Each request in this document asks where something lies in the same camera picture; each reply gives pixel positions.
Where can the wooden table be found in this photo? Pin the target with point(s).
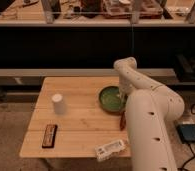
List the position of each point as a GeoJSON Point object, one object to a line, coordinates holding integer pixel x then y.
{"type": "Point", "coordinates": [82, 127]}

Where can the white plastic bottle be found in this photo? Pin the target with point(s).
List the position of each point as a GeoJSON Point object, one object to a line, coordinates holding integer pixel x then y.
{"type": "Point", "coordinates": [108, 150]}

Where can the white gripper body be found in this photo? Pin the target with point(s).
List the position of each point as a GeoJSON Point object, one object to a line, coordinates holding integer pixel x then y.
{"type": "Point", "coordinates": [124, 90]}

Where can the white paper cup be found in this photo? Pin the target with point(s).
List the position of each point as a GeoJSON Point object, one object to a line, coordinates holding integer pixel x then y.
{"type": "Point", "coordinates": [58, 103]}

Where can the blue floor box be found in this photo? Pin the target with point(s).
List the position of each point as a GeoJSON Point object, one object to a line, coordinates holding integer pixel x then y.
{"type": "Point", "coordinates": [186, 133]}

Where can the green ceramic bowl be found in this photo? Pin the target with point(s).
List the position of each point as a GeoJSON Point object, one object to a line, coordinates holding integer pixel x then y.
{"type": "Point", "coordinates": [111, 101]}

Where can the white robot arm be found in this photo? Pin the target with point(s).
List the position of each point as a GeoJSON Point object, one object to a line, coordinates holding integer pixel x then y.
{"type": "Point", "coordinates": [149, 105]}

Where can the dark rectangular box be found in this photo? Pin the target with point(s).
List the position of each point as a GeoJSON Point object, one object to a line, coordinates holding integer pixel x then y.
{"type": "Point", "coordinates": [49, 136]}

